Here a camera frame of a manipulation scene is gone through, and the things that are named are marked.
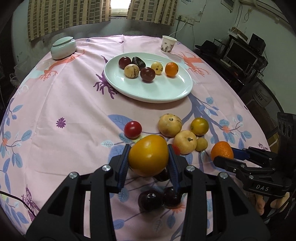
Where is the yellow-orange tomato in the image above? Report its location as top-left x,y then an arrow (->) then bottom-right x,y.
128,135 -> 169,177

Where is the checkered curtain right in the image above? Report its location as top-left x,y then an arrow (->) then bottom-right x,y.
127,0 -> 178,26

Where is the red tomato centre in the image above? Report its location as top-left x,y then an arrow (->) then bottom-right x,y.
171,144 -> 181,156

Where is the white oval plate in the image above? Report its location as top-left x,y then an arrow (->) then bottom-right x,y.
104,52 -> 193,103

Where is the small yellow-green fruit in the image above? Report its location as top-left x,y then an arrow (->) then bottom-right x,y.
196,137 -> 208,152

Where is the checkered curtain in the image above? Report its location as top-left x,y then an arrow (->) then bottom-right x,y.
127,0 -> 178,26
28,0 -> 111,41

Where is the small red tomato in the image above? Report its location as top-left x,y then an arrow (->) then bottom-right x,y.
124,121 -> 142,140

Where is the black speaker box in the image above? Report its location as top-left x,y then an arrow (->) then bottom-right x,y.
248,33 -> 266,55

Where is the tan round fruit rear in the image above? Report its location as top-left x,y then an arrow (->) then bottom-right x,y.
158,113 -> 182,137

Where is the yellow spotted fruit on plate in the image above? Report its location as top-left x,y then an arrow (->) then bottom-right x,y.
151,61 -> 164,75

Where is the striped pepino melon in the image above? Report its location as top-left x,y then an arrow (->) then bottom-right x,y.
124,64 -> 140,79

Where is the orange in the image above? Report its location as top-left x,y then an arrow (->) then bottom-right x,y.
165,62 -> 179,78
211,141 -> 234,161

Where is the white paper cup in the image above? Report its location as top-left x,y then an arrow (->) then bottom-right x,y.
161,35 -> 177,53

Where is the dark wrinkled fruit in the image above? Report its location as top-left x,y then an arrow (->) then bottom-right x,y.
132,56 -> 146,70

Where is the tan flat peach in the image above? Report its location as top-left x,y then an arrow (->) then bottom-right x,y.
173,130 -> 197,155

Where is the orange front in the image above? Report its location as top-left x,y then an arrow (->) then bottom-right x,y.
165,62 -> 179,78

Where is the dark red plum on plate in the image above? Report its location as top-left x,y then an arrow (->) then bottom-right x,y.
118,56 -> 132,69

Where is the white lidded ceramic jar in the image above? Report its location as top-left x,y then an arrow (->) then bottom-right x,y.
50,36 -> 77,60

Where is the checkered curtain left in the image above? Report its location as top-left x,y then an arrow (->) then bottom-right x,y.
28,0 -> 111,41

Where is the person's right hand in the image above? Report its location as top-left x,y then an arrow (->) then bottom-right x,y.
255,192 -> 290,215

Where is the large dark red plum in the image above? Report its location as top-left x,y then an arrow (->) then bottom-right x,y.
140,67 -> 156,82

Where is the pink floral tablecloth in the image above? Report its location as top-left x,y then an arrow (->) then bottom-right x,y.
1,35 -> 268,234

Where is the black computer monitor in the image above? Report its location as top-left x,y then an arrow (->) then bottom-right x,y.
225,42 -> 258,72

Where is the green-yellow tomato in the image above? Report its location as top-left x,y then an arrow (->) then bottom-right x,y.
190,118 -> 209,136

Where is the dark cherry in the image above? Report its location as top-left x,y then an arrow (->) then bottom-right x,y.
138,190 -> 164,212
154,168 -> 170,182
163,186 -> 182,207

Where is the wall power socket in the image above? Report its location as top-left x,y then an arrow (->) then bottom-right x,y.
178,16 -> 195,25

